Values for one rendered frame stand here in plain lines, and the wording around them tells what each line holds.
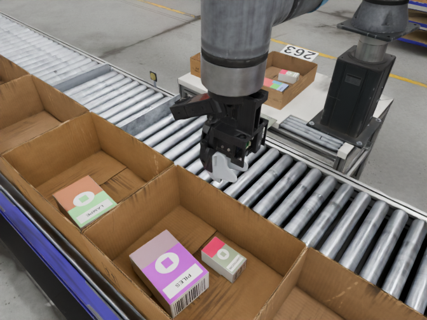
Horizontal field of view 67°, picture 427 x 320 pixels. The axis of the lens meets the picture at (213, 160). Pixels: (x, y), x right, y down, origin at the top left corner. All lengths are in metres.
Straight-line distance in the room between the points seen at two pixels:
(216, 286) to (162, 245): 0.16
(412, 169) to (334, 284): 2.06
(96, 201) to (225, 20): 0.67
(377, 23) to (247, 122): 0.94
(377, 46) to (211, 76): 1.04
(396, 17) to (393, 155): 1.62
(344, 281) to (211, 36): 0.55
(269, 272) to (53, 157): 0.73
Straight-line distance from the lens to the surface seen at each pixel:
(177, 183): 0.91
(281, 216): 1.15
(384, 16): 1.34
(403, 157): 2.84
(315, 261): 0.74
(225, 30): 0.40
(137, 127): 1.51
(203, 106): 0.50
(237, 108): 0.48
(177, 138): 1.44
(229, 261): 0.81
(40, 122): 1.45
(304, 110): 1.66
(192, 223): 0.93
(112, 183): 1.08
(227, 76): 0.42
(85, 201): 0.96
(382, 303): 0.75
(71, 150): 1.15
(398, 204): 1.33
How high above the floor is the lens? 1.63
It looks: 42 degrees down
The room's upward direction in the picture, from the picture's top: straight up
